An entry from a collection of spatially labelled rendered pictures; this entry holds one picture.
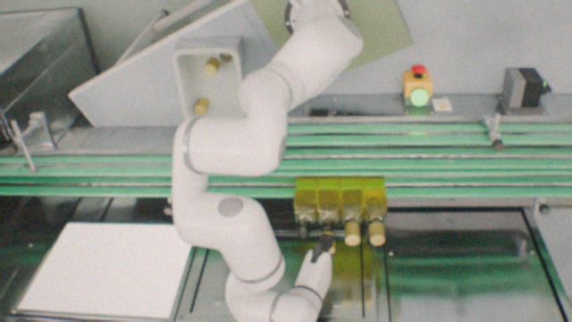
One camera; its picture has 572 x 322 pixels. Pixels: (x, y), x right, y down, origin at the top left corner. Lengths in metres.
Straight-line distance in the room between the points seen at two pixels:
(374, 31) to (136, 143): 0.74
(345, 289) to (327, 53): 0.63
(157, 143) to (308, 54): 0.76
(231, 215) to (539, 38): 0.99
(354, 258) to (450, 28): 0.64
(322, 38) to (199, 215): 0.33
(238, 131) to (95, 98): 0.94
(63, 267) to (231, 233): 0.82
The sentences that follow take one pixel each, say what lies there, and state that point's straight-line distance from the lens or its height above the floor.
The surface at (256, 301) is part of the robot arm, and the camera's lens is 0.94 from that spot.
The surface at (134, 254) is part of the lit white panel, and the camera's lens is 1.42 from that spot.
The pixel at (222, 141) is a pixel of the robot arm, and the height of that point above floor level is 1.42.
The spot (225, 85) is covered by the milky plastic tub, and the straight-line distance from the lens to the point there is 1.42.
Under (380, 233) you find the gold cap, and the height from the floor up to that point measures 1.16.
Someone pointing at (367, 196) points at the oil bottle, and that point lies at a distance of 1.26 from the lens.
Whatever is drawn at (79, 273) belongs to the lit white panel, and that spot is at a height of 1.18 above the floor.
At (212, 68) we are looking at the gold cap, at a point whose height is 0.81.
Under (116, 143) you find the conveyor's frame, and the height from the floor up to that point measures 0.85.
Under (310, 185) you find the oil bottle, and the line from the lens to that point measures 1.29.
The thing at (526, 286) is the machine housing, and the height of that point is 1.17.
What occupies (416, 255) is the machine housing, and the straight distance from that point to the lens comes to 1.39.
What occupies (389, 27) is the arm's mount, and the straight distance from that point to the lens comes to 1.24.
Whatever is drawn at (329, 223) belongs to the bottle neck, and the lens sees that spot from 1.20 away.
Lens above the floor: 1.99
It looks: 53 degrees down
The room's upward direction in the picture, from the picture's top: 173 degrees counter-clockwise
